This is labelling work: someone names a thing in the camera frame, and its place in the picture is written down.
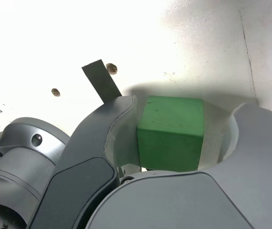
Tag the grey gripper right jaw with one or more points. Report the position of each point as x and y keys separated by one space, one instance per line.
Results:
x=174 y=205

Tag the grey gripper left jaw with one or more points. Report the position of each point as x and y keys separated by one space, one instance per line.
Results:
x=83 y=167

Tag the green cube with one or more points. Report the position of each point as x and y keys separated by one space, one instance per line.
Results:
x=169 y=133

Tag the black tape strip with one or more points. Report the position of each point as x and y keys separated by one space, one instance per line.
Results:
x=100 y=81

